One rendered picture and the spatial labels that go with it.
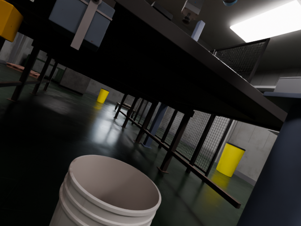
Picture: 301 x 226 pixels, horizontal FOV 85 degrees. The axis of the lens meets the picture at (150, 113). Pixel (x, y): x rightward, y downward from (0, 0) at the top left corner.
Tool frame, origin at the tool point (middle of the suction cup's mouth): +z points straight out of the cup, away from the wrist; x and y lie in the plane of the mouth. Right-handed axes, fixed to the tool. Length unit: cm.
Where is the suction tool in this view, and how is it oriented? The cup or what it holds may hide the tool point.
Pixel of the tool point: (185, 22)
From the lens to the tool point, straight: 102.4
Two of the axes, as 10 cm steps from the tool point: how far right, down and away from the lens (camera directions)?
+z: -4.1, 9.1, 0.1
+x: 1.5, 0.8, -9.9
